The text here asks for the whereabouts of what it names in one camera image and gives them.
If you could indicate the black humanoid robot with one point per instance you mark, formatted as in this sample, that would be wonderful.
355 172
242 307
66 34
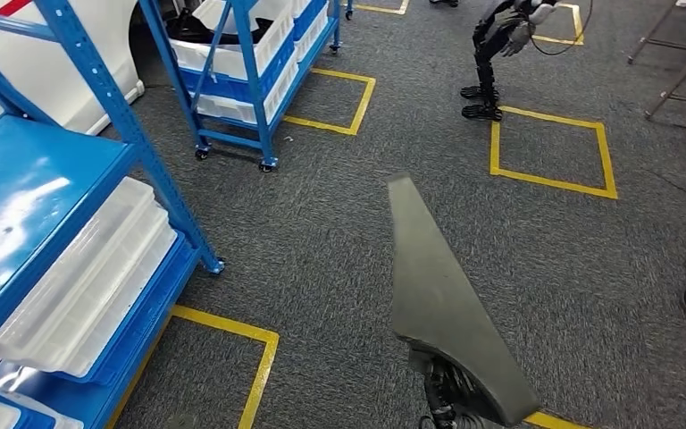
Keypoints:
488 41

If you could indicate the black plastic panel part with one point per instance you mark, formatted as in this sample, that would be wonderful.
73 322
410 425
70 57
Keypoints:
437 296

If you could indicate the white car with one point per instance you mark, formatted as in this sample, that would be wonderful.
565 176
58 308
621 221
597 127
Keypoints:
53 71

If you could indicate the blue metal shelf rack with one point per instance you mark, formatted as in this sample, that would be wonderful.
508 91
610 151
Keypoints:
23 177

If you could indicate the blue wheeled rack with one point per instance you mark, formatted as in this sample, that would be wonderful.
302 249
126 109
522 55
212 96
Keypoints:
253 89

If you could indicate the black parts pile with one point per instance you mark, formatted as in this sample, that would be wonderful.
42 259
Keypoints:
189 32

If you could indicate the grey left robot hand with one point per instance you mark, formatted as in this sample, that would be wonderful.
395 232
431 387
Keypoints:
443 391

